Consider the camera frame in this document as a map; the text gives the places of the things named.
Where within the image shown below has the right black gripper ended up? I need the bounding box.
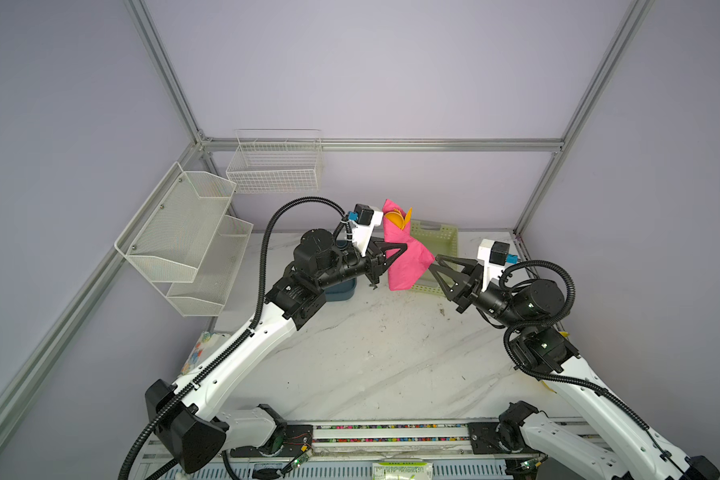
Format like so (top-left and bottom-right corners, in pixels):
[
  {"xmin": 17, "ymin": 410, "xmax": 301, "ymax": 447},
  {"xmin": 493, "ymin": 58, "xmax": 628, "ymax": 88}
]
[{"xmin": 427, "ymin": 254, "xmax": 526, "ymax": 334}]

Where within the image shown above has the aluminium frame profile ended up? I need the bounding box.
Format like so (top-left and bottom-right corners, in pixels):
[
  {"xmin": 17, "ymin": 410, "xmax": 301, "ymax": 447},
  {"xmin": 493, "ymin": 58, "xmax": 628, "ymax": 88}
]
[{"xmin": 0, "ymin": 1, "xmax": 651, "ymax": 409}]

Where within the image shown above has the teal plastic oval tub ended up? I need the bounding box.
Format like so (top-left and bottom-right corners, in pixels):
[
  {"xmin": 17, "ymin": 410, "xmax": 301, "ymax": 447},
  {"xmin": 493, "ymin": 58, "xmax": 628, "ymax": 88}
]
[{"xmin": 323, "ymin": 278, "xmax": 357, "ymax": 302}]

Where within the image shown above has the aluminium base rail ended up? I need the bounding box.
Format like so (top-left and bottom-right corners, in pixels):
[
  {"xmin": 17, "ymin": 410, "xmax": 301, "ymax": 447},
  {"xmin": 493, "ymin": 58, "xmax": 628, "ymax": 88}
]
[{"xmin": 134, "ymin": 415, "xmax": 613, "ymax": 480}]

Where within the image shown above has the colourful napkin packet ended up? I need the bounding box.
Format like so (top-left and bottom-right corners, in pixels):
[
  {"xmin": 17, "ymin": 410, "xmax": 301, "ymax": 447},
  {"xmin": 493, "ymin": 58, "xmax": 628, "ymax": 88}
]
[{"xmin": 179, "ymin": 331, "xmax": 231, "ymax": 376}]

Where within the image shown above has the white wire basket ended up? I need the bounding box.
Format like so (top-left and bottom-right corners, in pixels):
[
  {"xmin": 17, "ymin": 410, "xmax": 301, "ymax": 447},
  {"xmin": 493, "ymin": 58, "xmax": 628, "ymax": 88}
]
[{"xmin": 226, "ymin": 129, "xmax": 323, "ymax": 194}]

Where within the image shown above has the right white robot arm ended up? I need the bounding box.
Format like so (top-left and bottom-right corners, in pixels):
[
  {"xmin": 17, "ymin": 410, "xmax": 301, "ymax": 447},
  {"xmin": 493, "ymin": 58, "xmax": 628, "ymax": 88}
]
[{"xmin": 429, "ymin": 240, "xmax": 720, "ymax": 479}]

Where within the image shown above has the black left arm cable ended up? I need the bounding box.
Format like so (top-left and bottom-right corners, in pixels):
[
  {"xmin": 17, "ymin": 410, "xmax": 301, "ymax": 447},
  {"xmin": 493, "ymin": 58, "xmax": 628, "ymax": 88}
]
[{"xmin": 117, "ymin": 196, "xmax": 346, "ymax": 480}]

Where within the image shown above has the yellow plastic spoon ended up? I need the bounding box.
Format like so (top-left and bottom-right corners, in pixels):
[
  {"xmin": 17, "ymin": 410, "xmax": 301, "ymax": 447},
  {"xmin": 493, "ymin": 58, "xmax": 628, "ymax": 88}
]
[{"xmin": 384, "ymin": 210, "xmax": 408, "ymax": 230}]

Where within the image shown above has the pink paper napkin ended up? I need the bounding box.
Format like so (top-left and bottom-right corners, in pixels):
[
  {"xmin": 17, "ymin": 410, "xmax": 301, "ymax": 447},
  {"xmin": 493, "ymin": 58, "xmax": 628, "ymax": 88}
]
[{"xmin": 382, "ymin": 199, "xmax": 435, "ymax": 291}]

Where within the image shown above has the white perforated metal shelf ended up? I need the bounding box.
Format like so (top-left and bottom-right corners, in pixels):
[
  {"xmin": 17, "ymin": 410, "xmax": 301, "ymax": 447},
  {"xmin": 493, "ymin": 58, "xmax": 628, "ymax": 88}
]
[{"xmin": 114, "ymin": 164, "xmax": 253, "ymax": 317}]

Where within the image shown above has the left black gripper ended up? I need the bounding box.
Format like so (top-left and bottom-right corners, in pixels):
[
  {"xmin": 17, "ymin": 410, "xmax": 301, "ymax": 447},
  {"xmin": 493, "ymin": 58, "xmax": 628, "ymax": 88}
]
[{"xmin": 316, "ymin": 237, "xmax": 405, "ymax": 291}]

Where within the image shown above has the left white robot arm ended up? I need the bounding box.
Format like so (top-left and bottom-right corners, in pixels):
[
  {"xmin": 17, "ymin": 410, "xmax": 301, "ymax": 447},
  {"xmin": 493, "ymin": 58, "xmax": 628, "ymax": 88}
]
[{"xmin": 118, "ymin": 204, "xmax": 407, "ymax": 479}]

